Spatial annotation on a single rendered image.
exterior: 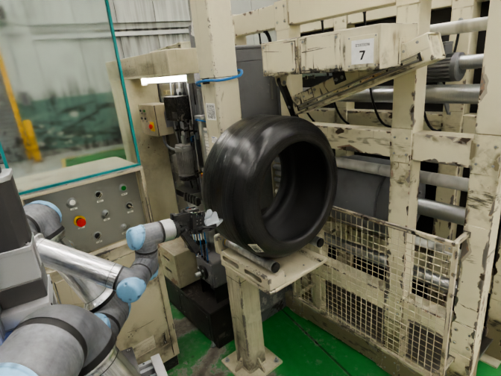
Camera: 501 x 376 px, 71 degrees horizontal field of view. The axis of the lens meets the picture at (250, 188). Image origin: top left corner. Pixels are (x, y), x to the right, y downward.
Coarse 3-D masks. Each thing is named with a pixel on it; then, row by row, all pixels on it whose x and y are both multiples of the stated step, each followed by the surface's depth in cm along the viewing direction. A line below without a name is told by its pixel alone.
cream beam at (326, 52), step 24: (384, 24) 116; (408, 24) 125; (264, 48) 159; (288, 48) 148; (312, 48) 139; (336, 48) 130; (384, 48) 119; (264, 72) 164; (288, 72) 152; (312, 72) 142
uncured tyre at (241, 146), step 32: (256, 128) 132; (288, 128) 133; (224, 160) 132; (256, 160) 126; (288, 160) 175; (320, 160) 165; (224, 192) 130; (256, 192) 127; (288, 192) 179; (320, 192) 168; (224, 224) 137; (256, 224) 131; (288, 224) 173; (320, 224) 155
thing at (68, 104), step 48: (0, 0) 130; (48, 0) 140; (96, 0) 150; (0, 48) 133; (48, 48) 143; (96, 48) 154; (0, 96) 136; (48, 96) 146; (96, 96) 158; (0, 144) 139; (48, 144) 150; (96, 144) 162
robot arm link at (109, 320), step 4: (100, 316) 117; (104, 316) 117; (108, 316) 120; (112, 316) 121; (104, 320) 115; (108, 320) 116; (112, 320) 120; (116, 320) 121; (108, 324) 115; (112, 324) 118; (116, 324) 120; (112, 328) 117; (116, 328) 120; (116, 332) 119; (116, 336) 120
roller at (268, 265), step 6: (228, 240) 167; (228, 246) 166; (234, 246) 162; (240, 252) 159; (246, 252) 156; (252, 258) 152; (258, 258) 150; (264, 258) 148; (264, 264) 146; (270, 264) 144; (276, 264) 143; (270, 270) 144; (276, 270) 144
